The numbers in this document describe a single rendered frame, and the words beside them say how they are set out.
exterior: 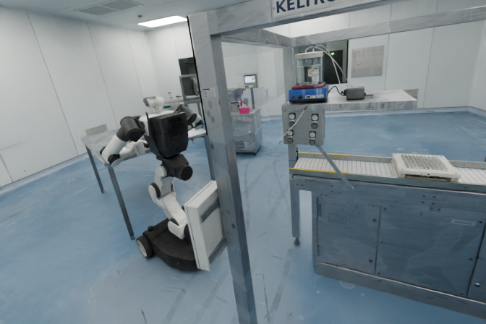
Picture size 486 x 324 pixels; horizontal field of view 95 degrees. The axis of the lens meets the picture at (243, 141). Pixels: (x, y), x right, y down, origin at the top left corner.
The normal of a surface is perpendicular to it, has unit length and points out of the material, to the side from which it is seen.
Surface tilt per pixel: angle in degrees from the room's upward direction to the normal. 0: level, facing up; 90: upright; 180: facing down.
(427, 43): 90
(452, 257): 90
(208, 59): 90
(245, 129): 89
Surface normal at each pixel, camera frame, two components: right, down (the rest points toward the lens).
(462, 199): -0.41, 0.33
